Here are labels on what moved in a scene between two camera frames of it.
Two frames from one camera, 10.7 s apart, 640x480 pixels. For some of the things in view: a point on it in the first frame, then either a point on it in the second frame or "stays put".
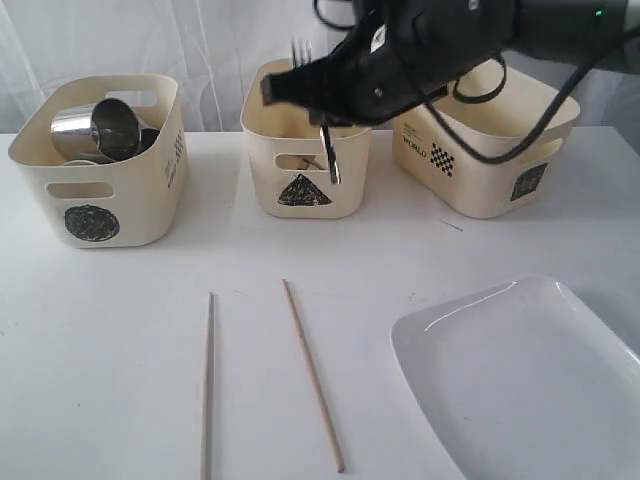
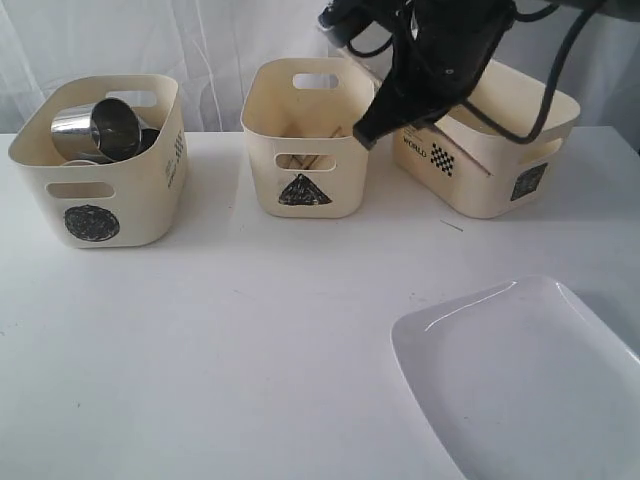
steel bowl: x=149 y=136 stays put
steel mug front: x=72 y=134 stays put
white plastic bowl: x=79 y=163 stays put
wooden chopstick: x=315 y=383 -> x=335 y=133
